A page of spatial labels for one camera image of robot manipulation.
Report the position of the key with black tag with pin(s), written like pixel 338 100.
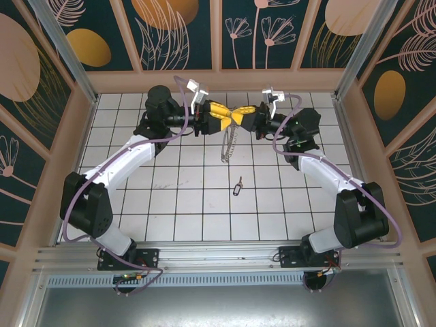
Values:
pixel 237 189

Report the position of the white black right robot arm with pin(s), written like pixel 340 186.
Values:
pixel 323 170

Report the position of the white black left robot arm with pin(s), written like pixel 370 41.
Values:
pixel 119 160

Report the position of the dark panel orange circle leaves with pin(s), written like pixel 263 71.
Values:
pixel 163 34

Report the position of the dark panel with pink flowers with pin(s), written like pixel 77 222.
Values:
pixel 259 34

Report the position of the dark panel with yellow oval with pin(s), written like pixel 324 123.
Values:
pixel 88 47

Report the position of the dark panel pink circle gold leaves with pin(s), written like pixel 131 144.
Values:
pixel 340 20

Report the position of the dark panel orange oval feather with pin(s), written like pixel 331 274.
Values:
pixel 402 68

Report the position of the dark panel with leaf outlines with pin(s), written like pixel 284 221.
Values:
pixel 419 184

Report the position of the dark panel large pink disc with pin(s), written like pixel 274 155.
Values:
pixel 20 68

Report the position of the dark panel single flower outline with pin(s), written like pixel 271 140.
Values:
pixel 13 177

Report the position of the grey metal sheet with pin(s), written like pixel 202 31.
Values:
pixel 218 306

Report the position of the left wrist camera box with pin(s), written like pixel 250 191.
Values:
pixel 197 89

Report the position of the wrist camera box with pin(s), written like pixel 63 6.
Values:
pixel 197 89
pixel 272 93

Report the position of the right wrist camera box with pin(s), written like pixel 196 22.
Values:
pixel 272 93

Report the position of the aluminium side rail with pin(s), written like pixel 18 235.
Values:
pixel 350 136

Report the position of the aluminium corner post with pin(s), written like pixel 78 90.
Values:
pixel 61 44
pixel 368 47

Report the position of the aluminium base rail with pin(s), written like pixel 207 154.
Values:
pixel 218 255

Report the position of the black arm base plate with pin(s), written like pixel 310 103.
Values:
pixel 289 257
pixel 150 259

